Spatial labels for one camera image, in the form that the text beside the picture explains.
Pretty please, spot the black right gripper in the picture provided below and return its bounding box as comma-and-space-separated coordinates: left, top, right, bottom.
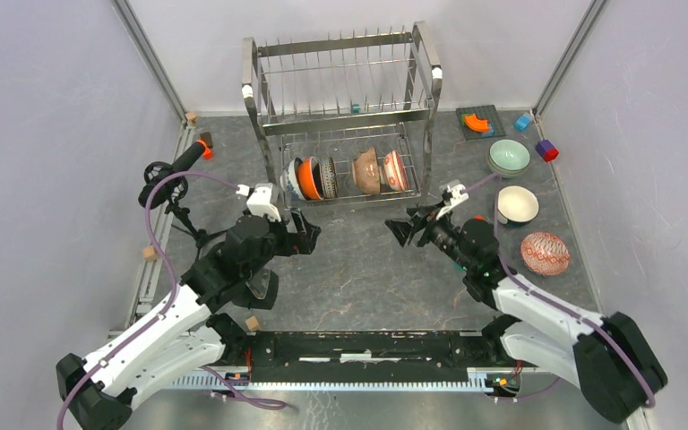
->
384, 200, 474, 272

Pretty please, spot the pale green ceramic bowl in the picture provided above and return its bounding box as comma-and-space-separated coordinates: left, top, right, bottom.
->
486, 158, 530, 178

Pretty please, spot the blue zigzag patterned bowl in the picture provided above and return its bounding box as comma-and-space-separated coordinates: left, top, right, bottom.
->
520, 231, 572, 276

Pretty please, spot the steel two-tier dish rack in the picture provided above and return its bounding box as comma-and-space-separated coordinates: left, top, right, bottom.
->
241, 21, 443, 207

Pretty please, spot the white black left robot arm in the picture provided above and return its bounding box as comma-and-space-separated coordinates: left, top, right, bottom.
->
56, 210, 322, 429

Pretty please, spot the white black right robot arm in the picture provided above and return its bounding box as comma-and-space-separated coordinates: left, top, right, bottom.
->
384, 203, 668, 424

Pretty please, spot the red white patterned bowl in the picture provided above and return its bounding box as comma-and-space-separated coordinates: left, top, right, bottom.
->
382, 150, 409, 192

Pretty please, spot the black white patterned bowl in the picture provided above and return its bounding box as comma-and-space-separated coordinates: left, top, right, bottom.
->
320, 157, 339, 199

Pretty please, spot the blue white porcelain bowl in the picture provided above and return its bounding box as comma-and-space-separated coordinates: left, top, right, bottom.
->
279, 157, 306, 201

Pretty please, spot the black clear-top container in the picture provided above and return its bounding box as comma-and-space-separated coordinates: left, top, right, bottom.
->
245, 269, 279, 310

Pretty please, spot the orange bowl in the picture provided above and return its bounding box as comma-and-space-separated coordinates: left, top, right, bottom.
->
297, 157, 323, 201

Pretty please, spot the brown patterned bowl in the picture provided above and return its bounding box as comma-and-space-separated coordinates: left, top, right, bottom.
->
352, 147, 381, 195

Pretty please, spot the wooden cube near base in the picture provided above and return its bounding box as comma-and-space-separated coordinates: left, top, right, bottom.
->
245, 315, 261, 332

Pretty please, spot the orange curved block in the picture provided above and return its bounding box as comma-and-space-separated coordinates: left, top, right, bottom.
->
463, 114, 493, 133

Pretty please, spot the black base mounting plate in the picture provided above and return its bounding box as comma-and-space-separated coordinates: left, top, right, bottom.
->
213, 331, 517, 383

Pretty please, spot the grey building baseplate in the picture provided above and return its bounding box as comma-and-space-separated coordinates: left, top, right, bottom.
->
455, 105, 506, 141

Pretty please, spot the light blue block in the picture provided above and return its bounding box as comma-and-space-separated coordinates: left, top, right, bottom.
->
514, 112, 535, 132

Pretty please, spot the purple red block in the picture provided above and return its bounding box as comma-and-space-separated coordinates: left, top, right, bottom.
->
535, 139, 560, 162

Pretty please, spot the black microphone on tripod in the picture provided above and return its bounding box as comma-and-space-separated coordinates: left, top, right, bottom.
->
137, 142, 229, 251

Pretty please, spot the wooden cube back corner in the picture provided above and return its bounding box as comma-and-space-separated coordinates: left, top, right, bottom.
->
185, 111, 198, 125

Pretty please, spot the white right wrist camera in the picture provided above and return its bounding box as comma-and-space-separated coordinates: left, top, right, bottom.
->
435, 180, 469, 219

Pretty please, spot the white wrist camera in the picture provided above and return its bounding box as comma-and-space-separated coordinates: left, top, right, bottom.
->
236, 183, 282, 222
435, 180, 469, 219

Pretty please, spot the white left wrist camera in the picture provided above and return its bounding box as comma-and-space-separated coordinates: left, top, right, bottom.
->
236, 183, 282, 222

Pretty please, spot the wooden cube left rail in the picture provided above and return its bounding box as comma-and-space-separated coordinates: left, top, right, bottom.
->
142, 245, 159, 262

